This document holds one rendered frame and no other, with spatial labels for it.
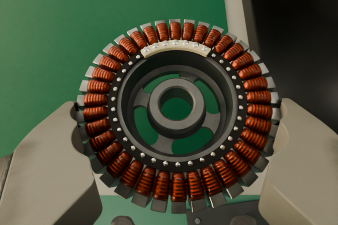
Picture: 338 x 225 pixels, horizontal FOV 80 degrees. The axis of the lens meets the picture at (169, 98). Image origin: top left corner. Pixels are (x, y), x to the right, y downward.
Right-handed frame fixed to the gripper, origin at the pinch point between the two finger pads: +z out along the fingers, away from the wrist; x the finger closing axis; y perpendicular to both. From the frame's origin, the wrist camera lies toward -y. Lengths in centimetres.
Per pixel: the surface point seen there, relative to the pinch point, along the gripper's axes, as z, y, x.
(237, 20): 13.1, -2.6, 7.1
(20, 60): 9.3, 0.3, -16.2
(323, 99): 4.2, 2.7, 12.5
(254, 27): 9.9, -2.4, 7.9
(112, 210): 41, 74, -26
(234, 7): 14.3, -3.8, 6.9
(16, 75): 8.0, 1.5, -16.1
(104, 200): 43, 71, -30
